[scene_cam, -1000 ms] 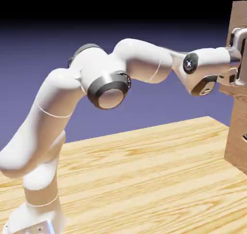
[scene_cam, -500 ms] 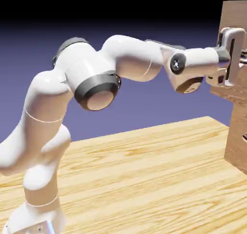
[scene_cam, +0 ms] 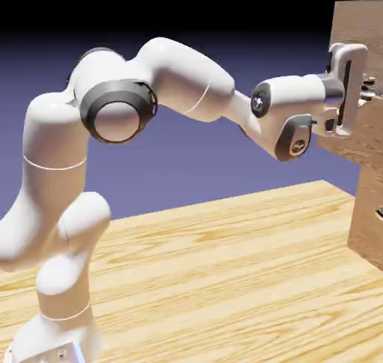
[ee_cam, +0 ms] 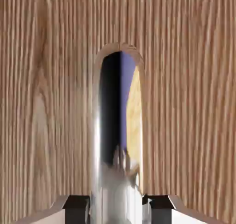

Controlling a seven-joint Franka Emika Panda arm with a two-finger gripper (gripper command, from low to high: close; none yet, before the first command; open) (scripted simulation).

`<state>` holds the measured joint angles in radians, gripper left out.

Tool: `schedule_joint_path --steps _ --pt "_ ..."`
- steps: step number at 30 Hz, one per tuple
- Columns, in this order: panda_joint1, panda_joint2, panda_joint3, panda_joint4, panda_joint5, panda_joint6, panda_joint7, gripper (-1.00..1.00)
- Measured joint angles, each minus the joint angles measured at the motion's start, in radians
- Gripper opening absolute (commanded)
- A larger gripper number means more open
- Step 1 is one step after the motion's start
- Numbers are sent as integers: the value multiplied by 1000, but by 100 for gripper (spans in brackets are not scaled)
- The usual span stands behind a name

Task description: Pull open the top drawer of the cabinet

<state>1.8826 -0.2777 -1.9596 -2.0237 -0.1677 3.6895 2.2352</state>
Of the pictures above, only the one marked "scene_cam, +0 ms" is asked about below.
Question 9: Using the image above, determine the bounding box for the light wood drawer front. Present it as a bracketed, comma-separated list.
[347, 165, 383, 272]
[316, 94, 383, 172]

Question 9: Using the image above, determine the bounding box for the light wood cabinet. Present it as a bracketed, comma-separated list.
[316, 0, 383, 272]

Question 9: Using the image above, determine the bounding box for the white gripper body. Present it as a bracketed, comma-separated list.
[328, 43, 369, 137]

